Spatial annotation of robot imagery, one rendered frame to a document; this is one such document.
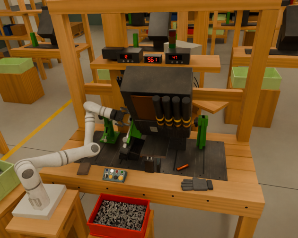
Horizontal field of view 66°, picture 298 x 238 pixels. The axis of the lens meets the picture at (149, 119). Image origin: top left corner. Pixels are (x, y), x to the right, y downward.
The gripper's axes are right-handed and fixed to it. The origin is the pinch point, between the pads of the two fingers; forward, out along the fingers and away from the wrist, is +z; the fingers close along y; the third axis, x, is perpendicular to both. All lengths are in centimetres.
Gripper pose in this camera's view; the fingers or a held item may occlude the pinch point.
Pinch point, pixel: (130, 119)
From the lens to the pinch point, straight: 165.2
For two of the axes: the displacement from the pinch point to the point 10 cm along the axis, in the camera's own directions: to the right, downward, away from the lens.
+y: 3.0, -9.4, 1.7
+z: 9.6, 2.9, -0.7
